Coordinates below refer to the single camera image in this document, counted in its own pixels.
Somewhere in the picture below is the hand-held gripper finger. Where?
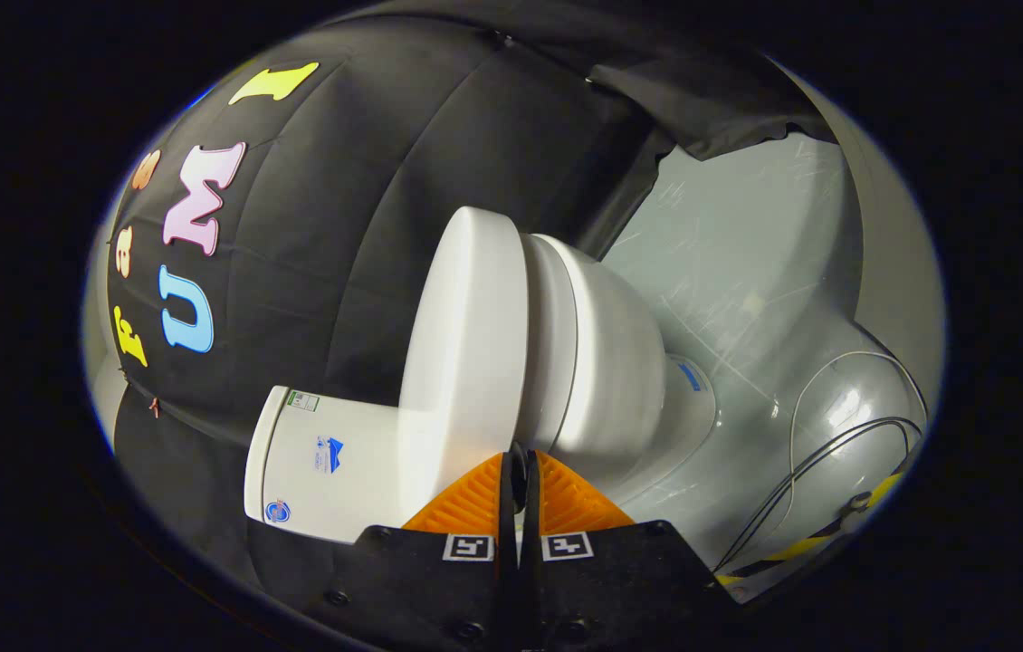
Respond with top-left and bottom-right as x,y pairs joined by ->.
317,451 -> 517,652
519,449 -> 730,652

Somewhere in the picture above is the white toilet lid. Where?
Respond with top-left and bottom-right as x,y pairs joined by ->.
397,206 -> 531,531

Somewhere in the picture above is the white ceramic toilet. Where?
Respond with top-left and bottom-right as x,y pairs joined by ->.
244,234 -> 719,546

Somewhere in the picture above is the yellow black hazard tape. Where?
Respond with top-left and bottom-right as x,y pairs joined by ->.
715,471 -> 906,588

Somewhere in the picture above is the black backdrop cloth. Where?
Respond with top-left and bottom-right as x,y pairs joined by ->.
104,5 -> 838,626

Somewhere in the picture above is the thin black floor cable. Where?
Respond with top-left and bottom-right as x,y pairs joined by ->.
712,417 -> 926,573

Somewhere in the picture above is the thin white floor cable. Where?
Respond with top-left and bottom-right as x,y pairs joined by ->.
786,350 -> 931,481

